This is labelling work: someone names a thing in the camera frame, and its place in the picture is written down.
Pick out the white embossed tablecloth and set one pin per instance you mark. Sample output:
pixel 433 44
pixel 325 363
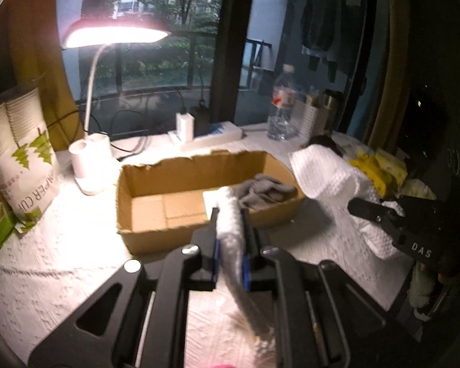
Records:
pixel 76 248

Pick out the pink plush toy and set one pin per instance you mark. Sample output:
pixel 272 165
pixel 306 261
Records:
pixel 223 366

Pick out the bubble wrap roll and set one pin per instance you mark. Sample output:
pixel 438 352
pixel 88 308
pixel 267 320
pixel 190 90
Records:
pixel 230 236

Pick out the white perforated organizer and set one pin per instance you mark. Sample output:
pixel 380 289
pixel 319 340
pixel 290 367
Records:
pixel 309 120

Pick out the white waffle towel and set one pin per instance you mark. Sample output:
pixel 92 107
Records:
pixel 330 179

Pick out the black charger adapter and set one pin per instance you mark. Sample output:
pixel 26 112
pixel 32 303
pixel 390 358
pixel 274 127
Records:
pixel 202 116

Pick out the small black object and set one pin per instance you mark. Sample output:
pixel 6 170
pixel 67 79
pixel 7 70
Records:
pixel 326 141

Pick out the grey dotted glove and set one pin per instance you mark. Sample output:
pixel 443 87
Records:
pixel 262 191

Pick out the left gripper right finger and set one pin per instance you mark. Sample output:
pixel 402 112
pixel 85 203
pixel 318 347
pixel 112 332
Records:
pixel 321 316

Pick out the yellow curtain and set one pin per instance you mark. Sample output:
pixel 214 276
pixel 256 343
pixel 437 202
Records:
pixel 36 54

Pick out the yellow packet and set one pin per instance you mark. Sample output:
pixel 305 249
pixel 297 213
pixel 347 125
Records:
pixel 386 172

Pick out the paper cup package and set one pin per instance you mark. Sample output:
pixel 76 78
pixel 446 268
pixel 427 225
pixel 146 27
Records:
pixel 29 169

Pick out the brown cardboard box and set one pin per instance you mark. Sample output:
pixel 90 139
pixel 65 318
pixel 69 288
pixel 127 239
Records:
pixel 160 205

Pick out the clear water bottle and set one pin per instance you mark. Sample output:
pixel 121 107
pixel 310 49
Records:
pixel 284 97

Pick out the white charger adapter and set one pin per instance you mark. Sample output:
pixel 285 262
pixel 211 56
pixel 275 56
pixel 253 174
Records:
pixel 185 127

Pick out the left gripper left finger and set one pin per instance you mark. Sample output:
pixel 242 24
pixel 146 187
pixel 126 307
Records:
pixel 138 317

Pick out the white power strip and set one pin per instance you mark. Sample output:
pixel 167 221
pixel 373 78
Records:
pixel 220 133

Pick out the cotton swab bag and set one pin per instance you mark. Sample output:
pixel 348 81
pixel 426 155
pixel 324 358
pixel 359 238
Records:
pixel 258 333

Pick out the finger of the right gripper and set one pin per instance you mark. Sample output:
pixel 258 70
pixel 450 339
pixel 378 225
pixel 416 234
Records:
pixel 375 213

